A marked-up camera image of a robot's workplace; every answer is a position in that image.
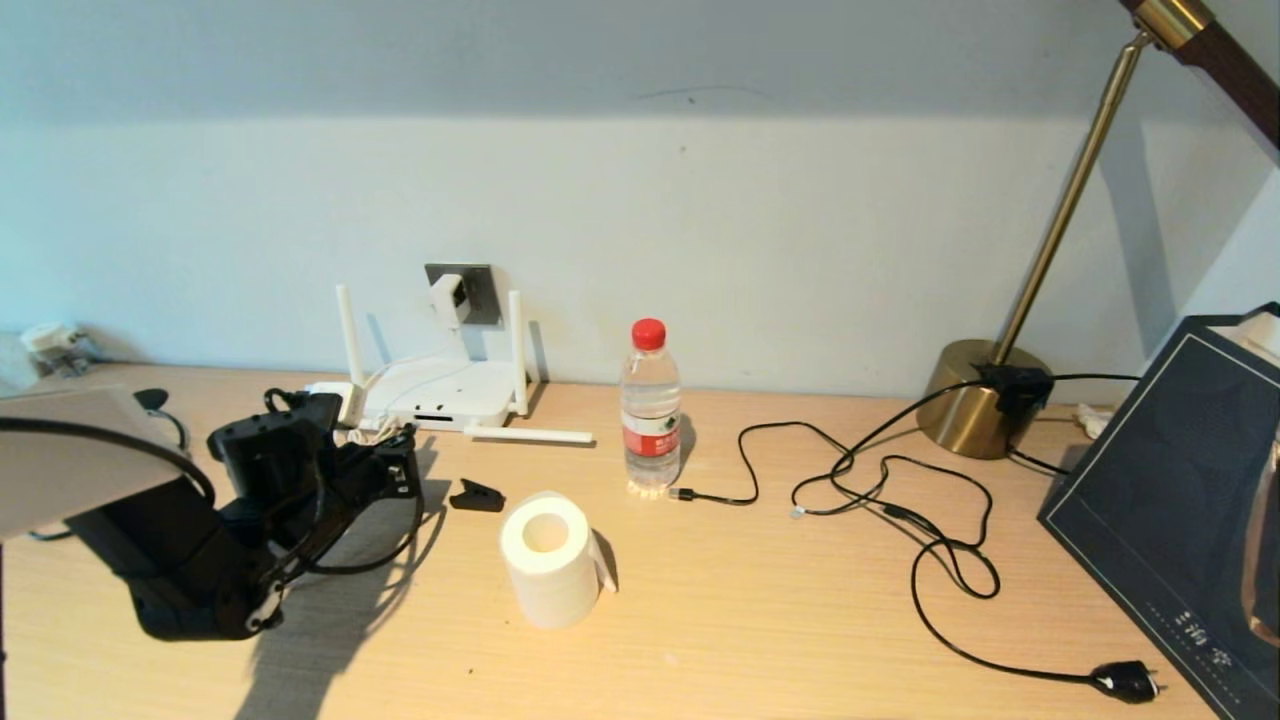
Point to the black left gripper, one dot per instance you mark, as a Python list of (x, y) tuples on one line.
[(385, 475)]

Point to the white power adapter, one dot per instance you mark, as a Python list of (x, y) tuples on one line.
[(450, 297)]

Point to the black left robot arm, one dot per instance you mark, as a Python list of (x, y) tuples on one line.
[(200, 560)]

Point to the white router with antennas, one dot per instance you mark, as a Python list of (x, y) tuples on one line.
[(450, 395)]

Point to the small black clip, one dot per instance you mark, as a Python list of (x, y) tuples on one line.
[(477, 497)]

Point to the white toilet paper roll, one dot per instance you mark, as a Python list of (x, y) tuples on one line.
[(550, 570)]

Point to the clear red-capped water bottle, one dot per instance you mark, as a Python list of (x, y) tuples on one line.
[(650, 410)]

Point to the cream flat panel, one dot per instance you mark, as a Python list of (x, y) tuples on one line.
[(80, 470)]

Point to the small white object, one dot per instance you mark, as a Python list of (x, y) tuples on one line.
[(55, 345), (1095, 420)]

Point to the brass desk lamp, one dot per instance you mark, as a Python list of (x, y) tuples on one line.
[(975, 400)]

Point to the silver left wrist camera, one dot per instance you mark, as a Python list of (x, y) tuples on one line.
[(325, 386)]

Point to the grey wall socket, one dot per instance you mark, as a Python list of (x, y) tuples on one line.
[(482, 295)]

